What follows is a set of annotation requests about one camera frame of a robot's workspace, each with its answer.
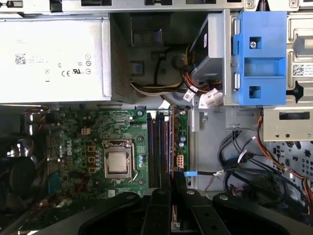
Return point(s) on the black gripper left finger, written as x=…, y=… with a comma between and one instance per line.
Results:
x=159, y=213

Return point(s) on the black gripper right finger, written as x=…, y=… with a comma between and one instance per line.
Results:
x=195, y=215

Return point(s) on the black RAM slot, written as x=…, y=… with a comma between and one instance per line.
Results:
x=150, y=142
x=165, y=142

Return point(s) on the thin metal locking lever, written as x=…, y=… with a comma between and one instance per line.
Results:
x=135, y=159

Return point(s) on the silver CPU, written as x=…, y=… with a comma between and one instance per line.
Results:
x=118, y=162

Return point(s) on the black PC case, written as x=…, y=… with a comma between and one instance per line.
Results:
x=210, y=147

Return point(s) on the metal CPU socket cover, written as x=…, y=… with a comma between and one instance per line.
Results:
x=106, y=162

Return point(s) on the green motherboard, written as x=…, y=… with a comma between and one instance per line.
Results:
x=117, y=122

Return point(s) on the black case fan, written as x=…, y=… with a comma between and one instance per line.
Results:
x=22, y=171

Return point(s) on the silver metal drive cage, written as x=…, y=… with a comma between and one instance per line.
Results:
x=218, y=34

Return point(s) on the grey power supply unit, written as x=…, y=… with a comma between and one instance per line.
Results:
x=53, y=61

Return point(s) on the blue plastic drive bracket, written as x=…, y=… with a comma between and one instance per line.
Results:
x=259, y=73

